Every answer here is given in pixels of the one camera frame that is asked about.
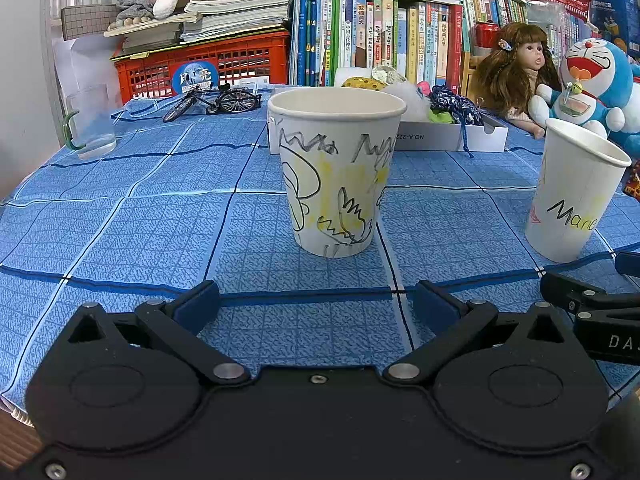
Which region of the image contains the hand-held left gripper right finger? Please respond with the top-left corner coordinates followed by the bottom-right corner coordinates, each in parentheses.
top-left (384, 280), bottom-right (576, 386)

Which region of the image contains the brown-haired doll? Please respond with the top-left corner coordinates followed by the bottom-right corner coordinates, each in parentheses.
top-left (470, 22), bottom-right (563, 140)

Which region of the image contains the doodled paper cup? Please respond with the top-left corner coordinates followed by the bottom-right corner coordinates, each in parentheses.
top-left (266, 86), bottom-right (408, 259)

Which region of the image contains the glass mug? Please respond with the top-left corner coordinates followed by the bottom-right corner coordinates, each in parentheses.
top-left (62, 84), bottom-right (118, 158)

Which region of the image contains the gold sequin toy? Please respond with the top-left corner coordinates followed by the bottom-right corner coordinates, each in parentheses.
top-left (347, 76), bottom-right (386, 92)

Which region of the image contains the blue cardboard box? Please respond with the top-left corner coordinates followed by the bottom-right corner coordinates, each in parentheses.
top-left (587, 0), bottom-right (640, 61)

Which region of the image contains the large blue white plush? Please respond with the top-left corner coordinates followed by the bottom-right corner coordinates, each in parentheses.
top-left (607, 62), bottom-right (640, 158)

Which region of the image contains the toy bicycle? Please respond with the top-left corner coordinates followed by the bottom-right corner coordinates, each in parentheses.
top-left (162, 82), bottom-right (263, 123)

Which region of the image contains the blue checked tablecloth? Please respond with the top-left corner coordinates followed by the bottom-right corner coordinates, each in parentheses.
top-left (0, 82), bottom-right (640, 413)

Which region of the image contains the stack of books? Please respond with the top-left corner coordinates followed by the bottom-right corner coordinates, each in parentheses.
top-left (102, 0), bottom-right (296, 53)

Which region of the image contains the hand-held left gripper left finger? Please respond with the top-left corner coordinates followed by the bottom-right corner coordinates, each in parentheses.
top-left (62, 280), bottom-right (251, 386)

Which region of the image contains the white paper cup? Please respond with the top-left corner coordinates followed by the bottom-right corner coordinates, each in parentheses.
top-left (524, 118), bottom-right (633, 264)

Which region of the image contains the green floral cloth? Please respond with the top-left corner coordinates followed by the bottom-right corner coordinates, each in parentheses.
top-left (371, 65), bottom-right (408, 86)

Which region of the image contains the blue cat plush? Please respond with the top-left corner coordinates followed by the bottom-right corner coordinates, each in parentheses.
top-left (528, 37), bottom-right (638, 141)

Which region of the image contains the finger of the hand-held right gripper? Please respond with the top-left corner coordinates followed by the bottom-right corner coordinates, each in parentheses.
top-left (540, 272), bottom-right (640, 366)
top-left (614, 251), bottom-right (640, 277)

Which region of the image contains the white fluffy plush ball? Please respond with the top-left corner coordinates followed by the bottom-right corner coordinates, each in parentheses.
top-left (382, 80), bottom-right (432, 123)

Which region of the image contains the red can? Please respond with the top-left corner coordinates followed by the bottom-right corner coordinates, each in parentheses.
top-left (472, 21), bottom-right (501, 51)

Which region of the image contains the row of upright books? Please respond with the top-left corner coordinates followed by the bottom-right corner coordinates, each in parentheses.
top-left (289, 0), bottom-right (591, 93)

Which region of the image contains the red plastic crate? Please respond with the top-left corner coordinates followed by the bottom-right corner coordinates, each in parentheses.
top-left (111, 30), bottom-right (291, 106)

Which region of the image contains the white shallow box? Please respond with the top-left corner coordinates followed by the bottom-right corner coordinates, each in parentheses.
top-left (267, 112), bottom-right (510, 155)

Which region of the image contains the red patterned cushion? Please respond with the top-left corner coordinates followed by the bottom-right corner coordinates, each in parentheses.
top-left (622, 157), bottom-right (640, 201)

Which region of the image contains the dark blue patterned pouch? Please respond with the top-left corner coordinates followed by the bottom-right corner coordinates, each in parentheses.
top-left (429, 85), bottom-right (485, 158)

